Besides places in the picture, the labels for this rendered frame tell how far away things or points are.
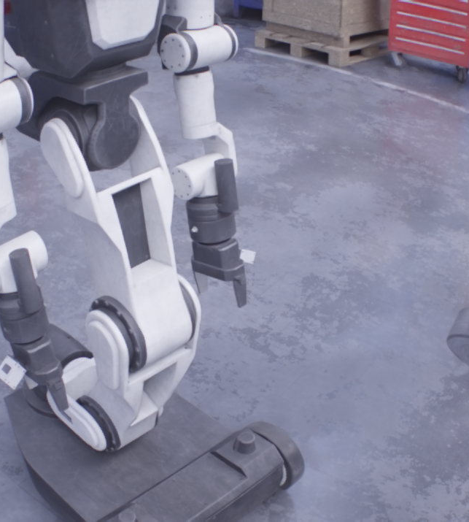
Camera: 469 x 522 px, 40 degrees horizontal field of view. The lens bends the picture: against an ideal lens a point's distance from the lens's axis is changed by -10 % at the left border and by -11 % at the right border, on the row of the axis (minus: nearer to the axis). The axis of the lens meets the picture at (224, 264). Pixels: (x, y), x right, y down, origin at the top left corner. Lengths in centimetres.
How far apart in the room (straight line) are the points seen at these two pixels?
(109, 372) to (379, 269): 154
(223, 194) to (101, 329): 33
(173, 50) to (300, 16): 411
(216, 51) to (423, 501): 121
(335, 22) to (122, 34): 412
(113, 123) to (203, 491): 80
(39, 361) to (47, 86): 45
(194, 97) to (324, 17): 395
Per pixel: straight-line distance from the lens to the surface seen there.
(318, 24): 516
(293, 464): 159
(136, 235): 118
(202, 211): 129
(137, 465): 156
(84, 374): 155
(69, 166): 107
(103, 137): 108
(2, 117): 96
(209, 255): 134
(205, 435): 162
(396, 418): 196
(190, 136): 126
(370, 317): 231
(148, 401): 144
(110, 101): 107
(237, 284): 134
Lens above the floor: 136
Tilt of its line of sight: 33 degrees down
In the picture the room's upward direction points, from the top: 2 degrees clockwise
